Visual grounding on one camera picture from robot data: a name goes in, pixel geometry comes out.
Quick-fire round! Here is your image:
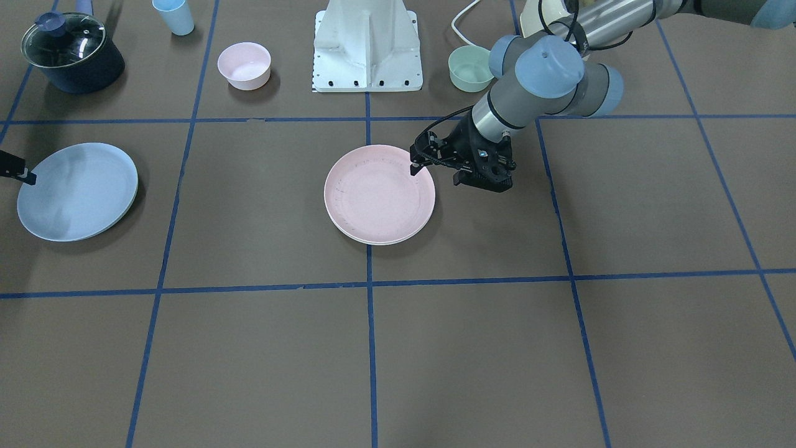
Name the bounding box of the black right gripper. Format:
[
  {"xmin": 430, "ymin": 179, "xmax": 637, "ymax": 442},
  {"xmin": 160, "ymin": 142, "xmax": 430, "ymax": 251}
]
[{"xmin": 1, "ymin": 150, "xmax": 37, "ymax": 186}]

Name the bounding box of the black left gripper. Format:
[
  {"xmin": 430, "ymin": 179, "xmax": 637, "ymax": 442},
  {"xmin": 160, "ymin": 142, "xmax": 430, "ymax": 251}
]
[{"xmin": 410, "ymin": 114, "xmax": 516, "ymax": 193}]

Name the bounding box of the blue plate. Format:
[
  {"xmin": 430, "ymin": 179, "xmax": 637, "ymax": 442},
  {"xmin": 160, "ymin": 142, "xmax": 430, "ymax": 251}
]
[{"xmin": 17, "ymin": 142, "xmax": 139, "ymax": 242}]

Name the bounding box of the pink plate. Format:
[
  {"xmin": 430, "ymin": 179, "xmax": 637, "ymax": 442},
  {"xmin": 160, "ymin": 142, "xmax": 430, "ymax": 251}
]
[{"xmin": 323, "ymin": 144, "xmax": 436, "ymax": 223}]

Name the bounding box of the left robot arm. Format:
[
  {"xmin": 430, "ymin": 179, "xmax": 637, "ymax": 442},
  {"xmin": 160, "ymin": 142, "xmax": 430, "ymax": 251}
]
[{"xmin": 409, "ymin": 1, "xmax": 795, "ymax": 192}]

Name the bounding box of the cream white plate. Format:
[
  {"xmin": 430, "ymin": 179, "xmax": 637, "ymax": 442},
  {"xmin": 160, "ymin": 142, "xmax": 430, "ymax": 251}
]
[{"xmin": 332, "ymin": 217, "xmax": 430, "ymax": 246}]

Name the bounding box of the green bowl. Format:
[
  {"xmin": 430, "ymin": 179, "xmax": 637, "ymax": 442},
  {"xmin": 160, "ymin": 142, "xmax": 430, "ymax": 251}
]
[{"xmin": 447, "ymin": 45, "xmax": 494, "ymax": 93}]

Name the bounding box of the dark blue pot with lid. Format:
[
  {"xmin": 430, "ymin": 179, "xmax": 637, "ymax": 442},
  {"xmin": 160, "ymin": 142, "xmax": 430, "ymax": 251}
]
[{"xmin": 21, "ymin": 1, "xmax": 126, "ymax": 95}]

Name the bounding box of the pink bowl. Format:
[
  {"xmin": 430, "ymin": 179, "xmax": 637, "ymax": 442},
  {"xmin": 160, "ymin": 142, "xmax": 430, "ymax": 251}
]
[{"xmin": 216, "ymin": 42, "xmax": 272, "ymax": 91}]

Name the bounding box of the cream toaster with bread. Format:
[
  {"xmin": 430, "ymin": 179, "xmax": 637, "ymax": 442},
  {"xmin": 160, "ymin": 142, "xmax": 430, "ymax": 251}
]
[{"xmin": 519, "ymin": 1, "xmax": 569, "ymax": 37}]

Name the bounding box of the light blue cup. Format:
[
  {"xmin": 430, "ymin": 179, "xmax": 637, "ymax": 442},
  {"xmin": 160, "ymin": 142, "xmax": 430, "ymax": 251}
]
[{"xmin": 152, "ymin": 0, "xmax": 195, "ymax": 36}]

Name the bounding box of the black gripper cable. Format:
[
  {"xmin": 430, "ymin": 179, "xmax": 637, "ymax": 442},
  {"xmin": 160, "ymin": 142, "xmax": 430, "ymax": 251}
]
[{"xmin": 423, "ymin": 0, "xmax": 660, "ymax": 147}]

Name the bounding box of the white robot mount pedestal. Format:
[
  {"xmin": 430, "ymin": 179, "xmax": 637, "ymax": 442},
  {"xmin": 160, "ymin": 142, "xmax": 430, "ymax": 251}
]
[{"xmin": 311, "ymin": 1, "xmax": 423, "ymax": 93}]

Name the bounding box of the white toaster power cord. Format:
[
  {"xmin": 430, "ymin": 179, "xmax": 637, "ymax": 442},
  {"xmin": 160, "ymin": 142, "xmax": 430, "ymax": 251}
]
[{"xmin": 451, "ymin": 0, "xmax": 526, "ymax": 69}]

